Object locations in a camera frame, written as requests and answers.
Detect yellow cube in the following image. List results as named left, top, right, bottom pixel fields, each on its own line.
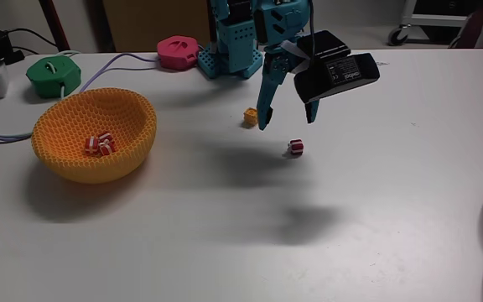
left=242, top=107, right=260, bottom=128

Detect yellow honeycomb basket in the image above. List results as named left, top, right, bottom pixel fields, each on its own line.
left=30, top=86, right=158, bottom=185

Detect pink octagonal box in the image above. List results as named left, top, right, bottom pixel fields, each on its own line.
left=156, top=34, right=203, bottom=71

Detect brown board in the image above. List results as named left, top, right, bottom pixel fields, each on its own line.
left=101, top=0, right=212, bottom=54

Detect grey wheeled cart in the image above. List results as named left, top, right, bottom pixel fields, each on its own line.
left=387, top=0, right=483, bottom=47

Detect dark red chair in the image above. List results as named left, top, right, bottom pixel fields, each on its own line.
left=448, top=3, right=483, bottom=49

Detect green octagonal box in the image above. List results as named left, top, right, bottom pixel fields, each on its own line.
left=25, top=55, right=82, bottom=100

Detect dark red pole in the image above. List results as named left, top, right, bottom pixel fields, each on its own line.
left=38, top=0, right=71, bottom=53

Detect white flat ribbon cable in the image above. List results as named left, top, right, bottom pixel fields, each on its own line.
left=280, top=39, right=312, bottom=75

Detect black webcam with mount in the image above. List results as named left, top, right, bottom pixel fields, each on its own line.
left=293, top=29, right=381, bottom=105

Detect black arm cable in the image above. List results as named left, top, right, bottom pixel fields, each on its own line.
left=307, top=0, right=315, bottom=37

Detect black adapter cable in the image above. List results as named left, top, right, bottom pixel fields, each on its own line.
left=5, top=28, right=58, bottom=56

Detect purple cable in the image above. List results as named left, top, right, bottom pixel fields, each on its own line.
left=0, top=52, right=159, bottom=144

